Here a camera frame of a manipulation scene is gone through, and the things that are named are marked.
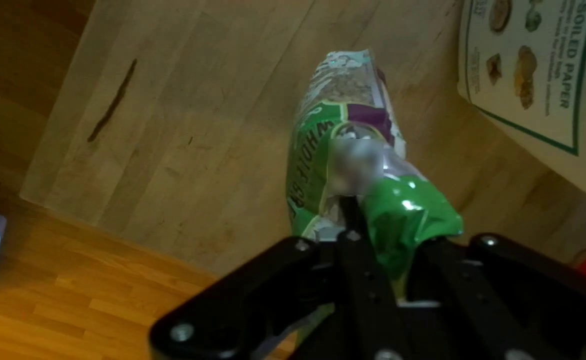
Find white compost bin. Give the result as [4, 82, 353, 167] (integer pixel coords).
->
[453, 0, 586, 235]

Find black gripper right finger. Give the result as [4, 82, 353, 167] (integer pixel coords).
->
[409, 232, 586, 360]

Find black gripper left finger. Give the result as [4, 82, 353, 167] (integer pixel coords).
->
[148, 235, 337, 360]

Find clear green snack packet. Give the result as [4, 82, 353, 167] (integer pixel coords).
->
[285, 49, 464, 296]

